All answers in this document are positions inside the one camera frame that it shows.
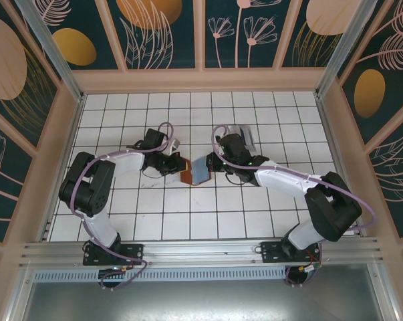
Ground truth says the aluminium side rail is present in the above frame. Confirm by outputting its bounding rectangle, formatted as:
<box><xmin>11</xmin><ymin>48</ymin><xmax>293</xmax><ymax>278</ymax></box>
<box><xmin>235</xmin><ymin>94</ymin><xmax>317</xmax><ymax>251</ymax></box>
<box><xmin>39</xmin><ymin>94</ymin><xmax>86</xmax><ymax>242</ymax></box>
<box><xmin>313</xmin><ymin>93</ymin><xmax>368</xmax><ymax>239</ymax></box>

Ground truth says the black base plate right arm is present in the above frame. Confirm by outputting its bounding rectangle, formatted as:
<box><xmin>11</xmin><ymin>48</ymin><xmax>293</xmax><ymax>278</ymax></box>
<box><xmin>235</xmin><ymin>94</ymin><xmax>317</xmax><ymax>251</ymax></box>
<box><xmin>260</xmin><ymin>241</ymin><xmax>322</xmax><ymax>265</ymax></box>

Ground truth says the long aluminium mounting rail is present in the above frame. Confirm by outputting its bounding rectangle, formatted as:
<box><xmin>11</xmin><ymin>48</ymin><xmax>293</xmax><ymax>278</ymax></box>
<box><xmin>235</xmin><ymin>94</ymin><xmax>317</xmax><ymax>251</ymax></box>
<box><xmin>19</xmin><ymin>237</ymin><xmax>386</xmax><ymax>269</ymax></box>

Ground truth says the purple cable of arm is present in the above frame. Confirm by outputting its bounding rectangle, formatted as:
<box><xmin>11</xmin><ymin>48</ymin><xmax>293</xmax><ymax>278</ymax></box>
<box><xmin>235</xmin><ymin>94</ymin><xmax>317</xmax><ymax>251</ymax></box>
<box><xmin>69</xmin><ymin>121</ymin><xmax>174</xmax><ymax>291</ymax></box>
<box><xmin>211</xmin><ymin>124</ymin><xmax>378</xmax><ymax>291</ymax></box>

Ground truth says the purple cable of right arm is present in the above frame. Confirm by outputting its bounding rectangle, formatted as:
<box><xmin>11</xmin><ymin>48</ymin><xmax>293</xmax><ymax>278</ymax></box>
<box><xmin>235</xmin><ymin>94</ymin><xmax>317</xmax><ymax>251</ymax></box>
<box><xmin>211</xmin><ymin>124</ymin><xmax>378</xmax><ymax>291</ymax></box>

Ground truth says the aluminium corner post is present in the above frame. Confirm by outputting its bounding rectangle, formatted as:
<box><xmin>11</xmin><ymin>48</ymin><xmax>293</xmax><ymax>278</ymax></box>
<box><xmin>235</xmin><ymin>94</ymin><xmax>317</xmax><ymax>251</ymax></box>
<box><xmin>15</xmin><ymin>0</ymin><xmax>86</xmax><ymax>102</ymax></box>
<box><xmin>314</xmin><ymin>0</ymin><xmax>389</xmax><ymax>98</ymax></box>

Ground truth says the clear acrylic card stand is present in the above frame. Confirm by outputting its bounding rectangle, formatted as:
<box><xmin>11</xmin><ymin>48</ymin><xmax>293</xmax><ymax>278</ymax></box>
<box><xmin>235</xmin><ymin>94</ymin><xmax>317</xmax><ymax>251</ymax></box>
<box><xmin>227</xmin><ymin>124</ymin><xmax>257</xmax><ymax>152</ymax></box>

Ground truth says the brown leather card holder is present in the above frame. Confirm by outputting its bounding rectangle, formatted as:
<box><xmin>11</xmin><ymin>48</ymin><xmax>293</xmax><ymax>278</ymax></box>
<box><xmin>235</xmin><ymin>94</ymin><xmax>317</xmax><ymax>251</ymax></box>
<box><xmin>180</xmin><ymin>156</ymin><xmax>212</xmax><ymax>187</ymax></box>

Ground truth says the black base plate left arm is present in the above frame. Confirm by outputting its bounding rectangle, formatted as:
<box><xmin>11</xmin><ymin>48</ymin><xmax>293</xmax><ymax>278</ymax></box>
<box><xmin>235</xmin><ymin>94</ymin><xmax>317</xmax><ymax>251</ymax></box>
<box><xmin>82</xmin><ymin>243</ymin><xmax>145</xmax><ymax>267</ymax></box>

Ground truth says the slotted grey cable duct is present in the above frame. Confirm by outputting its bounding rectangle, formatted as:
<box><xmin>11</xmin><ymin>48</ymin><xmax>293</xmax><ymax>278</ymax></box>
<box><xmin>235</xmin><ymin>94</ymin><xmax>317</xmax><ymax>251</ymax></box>
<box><xmin>32</xmin><ymin>268</ymin><xmax>289</xmax><ymax>282</ymax></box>

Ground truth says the grey metal sheet panel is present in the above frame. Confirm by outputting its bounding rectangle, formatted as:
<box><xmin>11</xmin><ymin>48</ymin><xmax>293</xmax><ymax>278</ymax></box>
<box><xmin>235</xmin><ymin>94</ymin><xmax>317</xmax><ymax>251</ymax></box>
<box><xmin>7</xmin><ymin>280</ymin><xmax>399</xmax><ymax>321</ymax></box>

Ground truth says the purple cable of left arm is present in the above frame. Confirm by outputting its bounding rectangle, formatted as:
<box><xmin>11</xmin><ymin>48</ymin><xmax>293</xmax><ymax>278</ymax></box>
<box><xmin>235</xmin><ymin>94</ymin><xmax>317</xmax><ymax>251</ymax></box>
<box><xmin>69</xmin><ymin>121</ymin><xmax>174</xmax><ymax>291</ymax></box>

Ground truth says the small green circuit board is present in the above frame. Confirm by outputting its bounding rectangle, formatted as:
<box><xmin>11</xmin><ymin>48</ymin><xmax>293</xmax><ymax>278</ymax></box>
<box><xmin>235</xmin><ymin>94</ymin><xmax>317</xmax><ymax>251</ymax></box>
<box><xmin>299</xmin><ymin>261</ymin><xmax>323</xmax><ymax>274</ymax></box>

